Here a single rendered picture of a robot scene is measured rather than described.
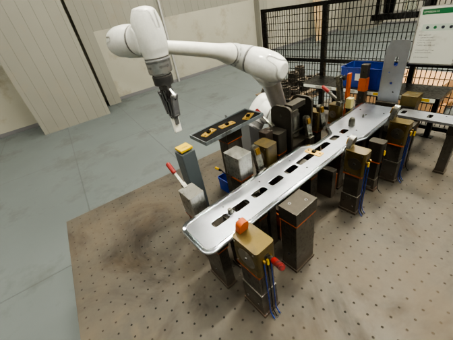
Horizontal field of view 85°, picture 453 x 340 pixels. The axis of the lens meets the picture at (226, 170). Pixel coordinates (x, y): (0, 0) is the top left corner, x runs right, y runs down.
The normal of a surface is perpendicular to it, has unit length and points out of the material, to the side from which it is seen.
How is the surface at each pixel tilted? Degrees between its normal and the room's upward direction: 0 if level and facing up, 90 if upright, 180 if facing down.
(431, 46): 90
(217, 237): 0
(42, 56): 90
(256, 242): 0
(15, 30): 90
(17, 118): 90
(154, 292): 0
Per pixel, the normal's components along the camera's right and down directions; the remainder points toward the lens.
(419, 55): -0.76, 0.46
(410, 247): -0.16, -0.82
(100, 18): 0.54, 0.40
